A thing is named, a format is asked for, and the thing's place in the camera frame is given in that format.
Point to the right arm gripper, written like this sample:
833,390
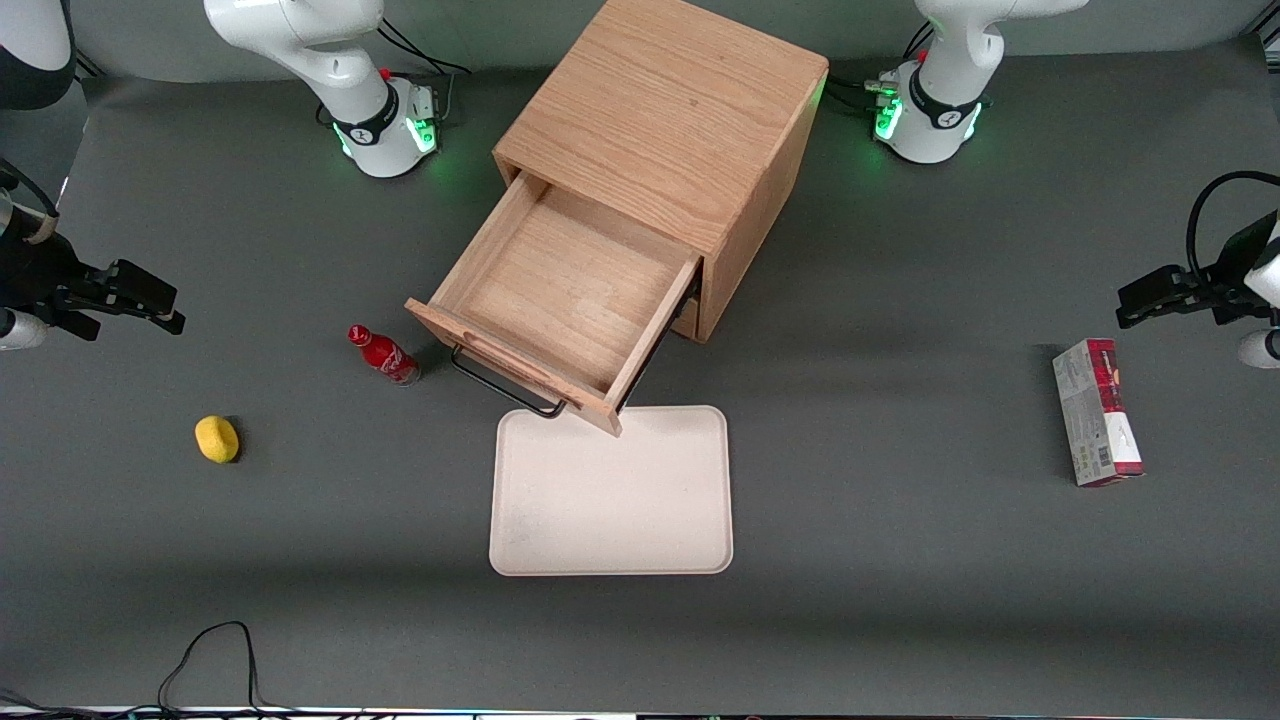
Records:
38,268

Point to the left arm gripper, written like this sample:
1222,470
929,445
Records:
1232,262

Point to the wooden drawer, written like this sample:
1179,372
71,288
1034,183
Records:
565,290
690,325

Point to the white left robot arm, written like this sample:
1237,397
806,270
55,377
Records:
945,90

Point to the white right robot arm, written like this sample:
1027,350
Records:
350,70

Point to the wooden drawer cabinet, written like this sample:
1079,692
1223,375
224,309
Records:
670,110

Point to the grey and red carton box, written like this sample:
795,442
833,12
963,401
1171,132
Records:
1095,415

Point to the yellow lemon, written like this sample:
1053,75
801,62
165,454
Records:
217,439

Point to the red soda bottle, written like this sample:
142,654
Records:
385,355

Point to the beige rectangular tray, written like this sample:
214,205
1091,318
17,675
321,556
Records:
610,500

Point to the black frame rail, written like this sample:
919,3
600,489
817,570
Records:
90,65

